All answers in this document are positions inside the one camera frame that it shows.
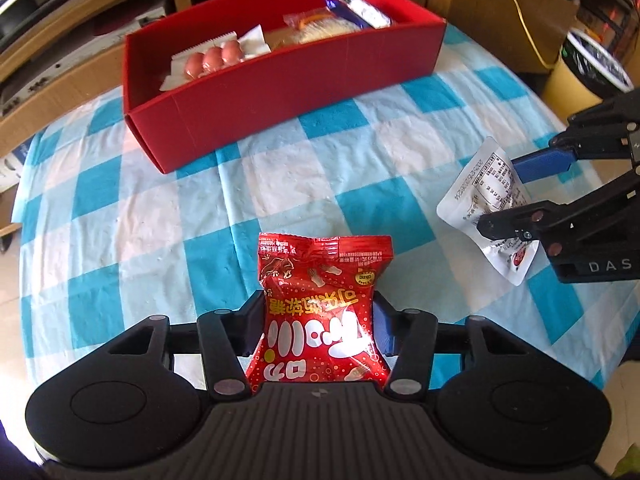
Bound wooden TV stand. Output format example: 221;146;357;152
0;0;381;241

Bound pink sausage vacuum pack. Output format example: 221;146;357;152
160;25;271;92

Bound purple snack packet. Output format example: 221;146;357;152
326;0;393;29

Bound red candy bag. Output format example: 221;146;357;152
246;233;394;392

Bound clear bag white snack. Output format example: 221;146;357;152
294;16;360;44

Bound small white sauce packet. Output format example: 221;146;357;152
436;136;539;286

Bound brown cardboard box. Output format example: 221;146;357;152
412;0;579;74

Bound yellow cable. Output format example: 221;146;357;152
476;0;559;73

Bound orange pastry clear packet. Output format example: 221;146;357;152
283;6;334;30

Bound blue white checkered tablecloth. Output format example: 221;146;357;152
14;27;639;385

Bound silver media player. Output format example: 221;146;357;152
1;0;166;116

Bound yellow round bin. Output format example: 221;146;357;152
540;28;634;124

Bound red cardboard box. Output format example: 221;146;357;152
122;0;446;174

